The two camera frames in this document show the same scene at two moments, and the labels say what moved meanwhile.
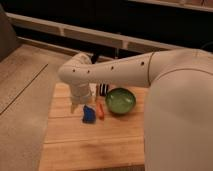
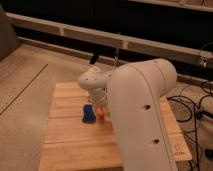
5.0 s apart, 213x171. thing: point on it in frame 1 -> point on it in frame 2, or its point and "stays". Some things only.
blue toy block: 89,116 stays
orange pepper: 100,110 stays
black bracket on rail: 93,58 stays
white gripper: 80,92 -> 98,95
